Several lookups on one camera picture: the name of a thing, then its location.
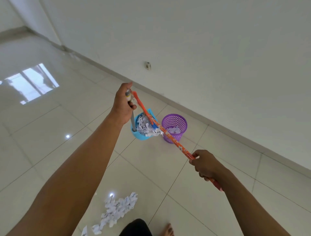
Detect person's left hand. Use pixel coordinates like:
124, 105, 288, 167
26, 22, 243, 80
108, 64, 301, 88
109, 82, 137, 126

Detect person's right hand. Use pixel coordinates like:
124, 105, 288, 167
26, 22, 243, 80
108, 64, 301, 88
189, 149, 225, 182

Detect orange patterned broom stick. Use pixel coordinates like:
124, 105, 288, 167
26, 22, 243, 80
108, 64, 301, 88
132, 91, 223, 192

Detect blue dustpan with grey handle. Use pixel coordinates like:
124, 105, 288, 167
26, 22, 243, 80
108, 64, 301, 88
125, 89, 159, 141

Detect person's right forearm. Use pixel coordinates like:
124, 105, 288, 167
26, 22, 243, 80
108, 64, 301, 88
217, 168, 292, 236

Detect person's left forearm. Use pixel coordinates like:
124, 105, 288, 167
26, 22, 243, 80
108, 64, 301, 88
5, 113, 125, 236

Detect purple plastic waste basket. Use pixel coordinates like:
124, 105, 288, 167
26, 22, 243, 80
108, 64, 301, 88
161, 114, 188, 144

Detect paper scraps in dustpan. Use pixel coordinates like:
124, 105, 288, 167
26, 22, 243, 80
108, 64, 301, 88
136, 114, 164, 137

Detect person's bare foot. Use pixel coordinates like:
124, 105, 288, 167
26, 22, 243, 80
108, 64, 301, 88
158, 223, 175, 236

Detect person's leg in black trousers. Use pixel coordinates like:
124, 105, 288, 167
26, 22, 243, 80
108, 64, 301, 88
119, 218, 152, 236

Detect pile of white paper scraps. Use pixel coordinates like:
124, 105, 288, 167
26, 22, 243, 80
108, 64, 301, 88
81, 192, 138, 236

